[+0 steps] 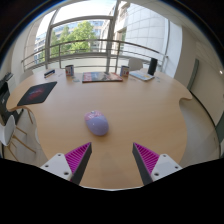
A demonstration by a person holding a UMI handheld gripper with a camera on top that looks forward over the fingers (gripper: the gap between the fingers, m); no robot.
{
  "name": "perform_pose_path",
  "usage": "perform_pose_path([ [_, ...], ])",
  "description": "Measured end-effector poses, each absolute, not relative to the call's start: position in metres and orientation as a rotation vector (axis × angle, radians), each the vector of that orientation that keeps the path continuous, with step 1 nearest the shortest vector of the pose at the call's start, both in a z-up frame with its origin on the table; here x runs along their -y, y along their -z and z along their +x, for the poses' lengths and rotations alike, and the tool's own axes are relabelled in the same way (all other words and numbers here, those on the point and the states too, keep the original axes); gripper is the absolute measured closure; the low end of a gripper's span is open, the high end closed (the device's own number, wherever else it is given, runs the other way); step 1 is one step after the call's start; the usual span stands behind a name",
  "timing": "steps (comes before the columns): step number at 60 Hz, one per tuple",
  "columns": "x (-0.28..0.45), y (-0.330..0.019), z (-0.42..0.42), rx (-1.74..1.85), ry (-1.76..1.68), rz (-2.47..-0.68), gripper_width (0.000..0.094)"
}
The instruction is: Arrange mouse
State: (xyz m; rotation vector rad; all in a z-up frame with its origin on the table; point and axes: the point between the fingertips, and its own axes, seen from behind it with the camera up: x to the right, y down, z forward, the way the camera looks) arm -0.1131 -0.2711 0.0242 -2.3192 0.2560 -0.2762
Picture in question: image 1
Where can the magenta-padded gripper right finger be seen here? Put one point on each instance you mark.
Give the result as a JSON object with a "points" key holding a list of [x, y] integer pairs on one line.
{"points": [[148, 160]]}

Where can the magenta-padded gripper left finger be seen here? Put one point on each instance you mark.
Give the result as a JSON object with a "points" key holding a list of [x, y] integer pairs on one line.
{"points": [[77, 159]]}

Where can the lilac and pink computer mouse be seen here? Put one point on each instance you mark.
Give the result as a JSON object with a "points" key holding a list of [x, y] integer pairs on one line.
{"points": [[97, 123]]}

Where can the black mouse pad red print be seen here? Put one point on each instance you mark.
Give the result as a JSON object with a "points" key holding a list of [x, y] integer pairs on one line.
{"points": [[36, 93]]}

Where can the white chair wooden legs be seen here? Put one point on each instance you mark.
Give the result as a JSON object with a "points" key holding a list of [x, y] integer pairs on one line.
{"points": [[7, 131]]}

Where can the pale booklet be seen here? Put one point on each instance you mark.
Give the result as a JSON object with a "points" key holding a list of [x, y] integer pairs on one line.
{"points": [[142, 75]]}

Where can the red cover magazine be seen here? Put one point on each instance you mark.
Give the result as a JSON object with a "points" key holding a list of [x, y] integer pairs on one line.
{"points": [[101, 77]]}

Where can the strawberry print mug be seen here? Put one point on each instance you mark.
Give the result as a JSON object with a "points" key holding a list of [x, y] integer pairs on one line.
{"points": [[69, 70]]}

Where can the black whiteboard eraser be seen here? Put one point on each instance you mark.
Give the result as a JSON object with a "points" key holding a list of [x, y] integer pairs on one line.
{"points": [[49, 73]]}

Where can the black cylindrical speaker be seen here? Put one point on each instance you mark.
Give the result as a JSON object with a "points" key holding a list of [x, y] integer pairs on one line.
{"points": [[152, 66]]}

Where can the metal balcony railing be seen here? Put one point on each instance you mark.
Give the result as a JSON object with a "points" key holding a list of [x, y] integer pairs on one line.
{"points": [[109, 53]]}

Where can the green tree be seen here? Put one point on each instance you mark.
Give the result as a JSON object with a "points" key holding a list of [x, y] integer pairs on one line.
{"points": [[78, 35]]}

